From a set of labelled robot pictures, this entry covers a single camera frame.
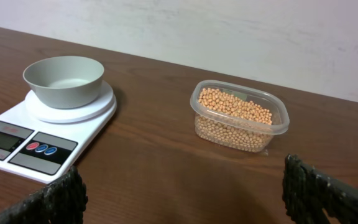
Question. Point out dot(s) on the white digital kitchen scale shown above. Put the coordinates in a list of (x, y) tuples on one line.
[(41, 143)]

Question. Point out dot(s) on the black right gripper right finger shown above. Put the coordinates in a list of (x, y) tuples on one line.
[(311, 196)]

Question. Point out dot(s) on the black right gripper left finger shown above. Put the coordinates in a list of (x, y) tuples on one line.
[(62, 201)]

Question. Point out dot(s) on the pile of soybeans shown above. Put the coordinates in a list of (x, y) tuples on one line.
[(228, 120)]

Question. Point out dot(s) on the grey-green plastic bowl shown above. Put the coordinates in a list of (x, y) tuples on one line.
[(65, 82)]

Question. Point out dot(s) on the clear plastic container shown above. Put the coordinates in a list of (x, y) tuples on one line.
[(268, 101)]

